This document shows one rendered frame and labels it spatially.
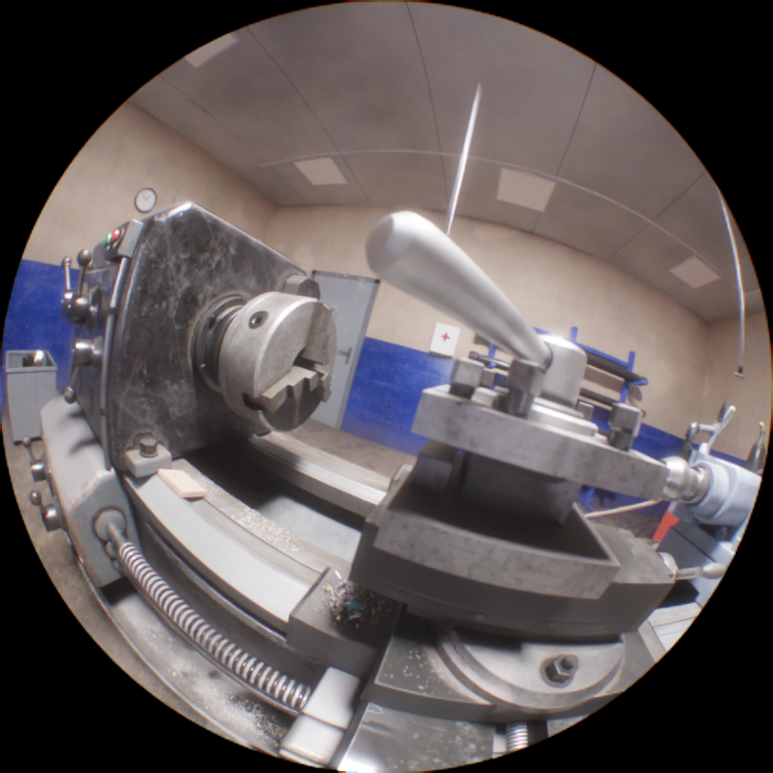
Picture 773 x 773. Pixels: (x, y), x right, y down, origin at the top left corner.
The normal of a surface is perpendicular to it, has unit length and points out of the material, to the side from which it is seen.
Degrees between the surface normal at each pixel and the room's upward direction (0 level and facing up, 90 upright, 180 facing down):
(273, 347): 90
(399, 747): 0
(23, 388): 90
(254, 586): 36
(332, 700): 0
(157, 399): 90
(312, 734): 0
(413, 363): 90
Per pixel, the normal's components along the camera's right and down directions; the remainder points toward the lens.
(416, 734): 0.26, -0.96
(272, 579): 0.07, -0.76
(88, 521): 0.93, 0.28
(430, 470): -0.29, 0.03
